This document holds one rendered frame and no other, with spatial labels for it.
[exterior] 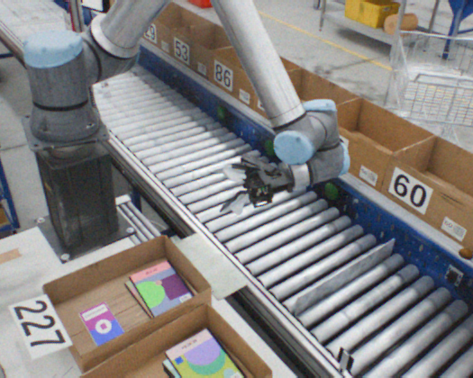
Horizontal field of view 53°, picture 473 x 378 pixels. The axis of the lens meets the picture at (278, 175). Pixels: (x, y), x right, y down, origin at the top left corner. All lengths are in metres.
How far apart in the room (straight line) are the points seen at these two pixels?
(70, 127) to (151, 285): 0.52
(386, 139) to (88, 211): 1.23
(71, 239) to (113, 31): 0.68
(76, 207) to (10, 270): 0.28
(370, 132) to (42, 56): 1.34
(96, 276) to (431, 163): 1.31
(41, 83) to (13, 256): 0.61
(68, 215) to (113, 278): 0.25
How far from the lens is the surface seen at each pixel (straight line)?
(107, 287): 1.56
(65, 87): 1.43
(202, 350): 1.33
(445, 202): 1.63
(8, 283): 1.67
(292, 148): 1.07
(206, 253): 1.63
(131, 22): 1.42
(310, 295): 1.49
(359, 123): 2.16
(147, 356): 1.36
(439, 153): 1.94
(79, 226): 1.67
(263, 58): 1.06
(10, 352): 1.49
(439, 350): 1.52
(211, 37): 2.95
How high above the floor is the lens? 1.88
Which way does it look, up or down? 34 degrees down
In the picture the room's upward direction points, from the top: 6 degrees clockwise
